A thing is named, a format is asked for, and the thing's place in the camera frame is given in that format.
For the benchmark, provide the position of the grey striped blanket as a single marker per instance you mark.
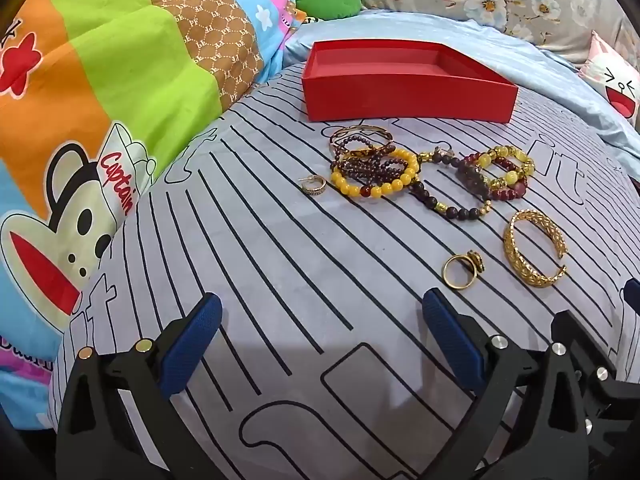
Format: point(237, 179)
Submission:
point(300, 260)

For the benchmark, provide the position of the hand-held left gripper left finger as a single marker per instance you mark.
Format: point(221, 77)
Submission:
point(192, 345)

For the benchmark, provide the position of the colourful cartoon monkey quilt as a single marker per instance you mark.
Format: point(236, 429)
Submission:
point(125, 60)

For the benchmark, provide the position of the white cartoon cat pillow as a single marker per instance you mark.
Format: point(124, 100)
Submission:
point(620, 90)

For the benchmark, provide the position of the thin gold bangle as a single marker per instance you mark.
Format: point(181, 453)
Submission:
point(350, 129)

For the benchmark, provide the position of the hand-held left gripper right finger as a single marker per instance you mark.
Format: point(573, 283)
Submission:
point(452, 340)

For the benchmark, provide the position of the red cardboard box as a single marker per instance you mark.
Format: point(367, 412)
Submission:
point(400, 95)

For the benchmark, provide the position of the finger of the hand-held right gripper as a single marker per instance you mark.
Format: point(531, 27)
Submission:
point(633, 296)
point(590, 340)

